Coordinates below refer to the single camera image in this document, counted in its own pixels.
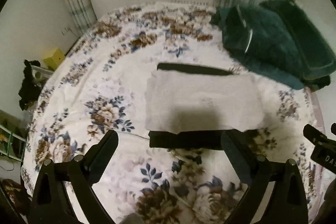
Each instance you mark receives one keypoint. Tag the white wall socket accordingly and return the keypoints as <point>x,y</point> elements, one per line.
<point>66,30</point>

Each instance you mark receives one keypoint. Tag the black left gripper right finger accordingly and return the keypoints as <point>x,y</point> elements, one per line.
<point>287,203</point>

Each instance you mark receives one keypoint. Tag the grey long sleeve shirt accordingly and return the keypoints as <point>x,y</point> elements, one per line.
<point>176,102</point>

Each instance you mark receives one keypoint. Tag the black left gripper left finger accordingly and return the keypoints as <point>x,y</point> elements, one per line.
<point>51,203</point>

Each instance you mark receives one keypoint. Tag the folded black garment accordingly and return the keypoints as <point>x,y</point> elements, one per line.
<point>209,139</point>

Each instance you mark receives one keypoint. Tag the green white shelf rack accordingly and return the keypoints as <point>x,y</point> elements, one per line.
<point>12,144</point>

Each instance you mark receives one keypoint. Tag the black clothes pile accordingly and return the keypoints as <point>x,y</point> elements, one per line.
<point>29,91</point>

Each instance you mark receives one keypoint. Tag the yellow box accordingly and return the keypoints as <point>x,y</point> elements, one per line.
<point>54,59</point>

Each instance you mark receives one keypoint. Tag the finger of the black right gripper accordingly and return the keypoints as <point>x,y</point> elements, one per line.
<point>333,128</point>
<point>316,137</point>

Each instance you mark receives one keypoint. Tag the pink checked bed sheet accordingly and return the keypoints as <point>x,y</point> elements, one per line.
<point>319,170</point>

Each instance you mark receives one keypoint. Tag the red patterned bag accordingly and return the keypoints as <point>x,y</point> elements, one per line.
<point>18,196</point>

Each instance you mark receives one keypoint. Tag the dark green blanket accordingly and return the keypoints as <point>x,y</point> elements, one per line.
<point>258,39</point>

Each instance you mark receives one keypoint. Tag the dark green pillow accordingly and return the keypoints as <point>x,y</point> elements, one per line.
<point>317,57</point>

